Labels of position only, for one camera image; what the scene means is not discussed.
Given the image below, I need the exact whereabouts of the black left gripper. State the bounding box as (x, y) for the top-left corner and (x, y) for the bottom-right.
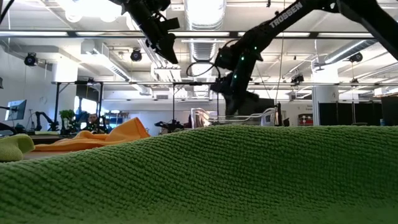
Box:
(132, 4), (180, 65)

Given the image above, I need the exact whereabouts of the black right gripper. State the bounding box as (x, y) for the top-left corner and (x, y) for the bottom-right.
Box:
(224, 72), (260, 117)

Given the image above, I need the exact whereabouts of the orange microfiber towel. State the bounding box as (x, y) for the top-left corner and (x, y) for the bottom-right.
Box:
(32, 116), (152, 152)

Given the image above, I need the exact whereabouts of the lime green microfiber towel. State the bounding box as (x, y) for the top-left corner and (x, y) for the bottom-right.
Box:
(0, 133), (35, 163)

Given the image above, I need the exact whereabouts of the black television screen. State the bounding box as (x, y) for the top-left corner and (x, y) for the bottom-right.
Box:
(247, 96), (276, 116)

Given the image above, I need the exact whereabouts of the clear plastic bin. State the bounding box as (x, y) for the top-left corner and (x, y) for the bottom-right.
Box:
(190, 107), (277, 128)

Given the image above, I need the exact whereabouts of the red shelf unit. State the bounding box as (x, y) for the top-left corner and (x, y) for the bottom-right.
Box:
(297, 113), (314, 126)

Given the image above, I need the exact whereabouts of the person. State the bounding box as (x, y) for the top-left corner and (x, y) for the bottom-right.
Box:
(88, 113), (102, 133)

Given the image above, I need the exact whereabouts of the black partition panel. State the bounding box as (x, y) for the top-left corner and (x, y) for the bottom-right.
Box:
(318, 101), (384, 126)
(381, 96), (398, 126)

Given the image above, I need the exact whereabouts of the green potted plant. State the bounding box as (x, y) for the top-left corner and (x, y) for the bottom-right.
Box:
(58, 109), (77, 135)

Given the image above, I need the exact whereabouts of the long ceiling light strip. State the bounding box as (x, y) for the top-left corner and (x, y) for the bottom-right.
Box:
(0, 30), (398, 40)

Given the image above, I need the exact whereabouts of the silver computer monitor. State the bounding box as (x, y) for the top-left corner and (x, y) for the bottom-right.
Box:
(4, 98), (28, 121)

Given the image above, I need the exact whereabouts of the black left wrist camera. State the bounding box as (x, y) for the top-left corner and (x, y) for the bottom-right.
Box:
(159, 17), (181, 32)

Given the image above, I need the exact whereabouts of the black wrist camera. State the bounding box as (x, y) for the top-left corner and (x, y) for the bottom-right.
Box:
(159, 17), (181, 32)
(210, 76), (231, 94)

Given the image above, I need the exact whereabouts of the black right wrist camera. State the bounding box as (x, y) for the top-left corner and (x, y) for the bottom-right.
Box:
(210, 76), (231, 94)

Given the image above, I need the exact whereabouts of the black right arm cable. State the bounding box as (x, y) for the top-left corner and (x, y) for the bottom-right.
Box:
(185, 60), (222, 79)

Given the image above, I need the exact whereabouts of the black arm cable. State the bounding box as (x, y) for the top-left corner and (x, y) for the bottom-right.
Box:
(0, 0), (16, 25)
(185, 60), (222, 79)

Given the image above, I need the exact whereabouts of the silver ceiling air duct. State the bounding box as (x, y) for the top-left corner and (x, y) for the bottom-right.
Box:
(183, 0), (228, 63)

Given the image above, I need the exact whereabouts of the black metal stand frame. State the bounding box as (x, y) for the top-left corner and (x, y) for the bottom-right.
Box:
(51, 80), (105, 133)

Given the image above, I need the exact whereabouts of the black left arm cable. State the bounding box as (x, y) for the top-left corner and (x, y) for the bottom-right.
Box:
(0, 0), (16, 25)

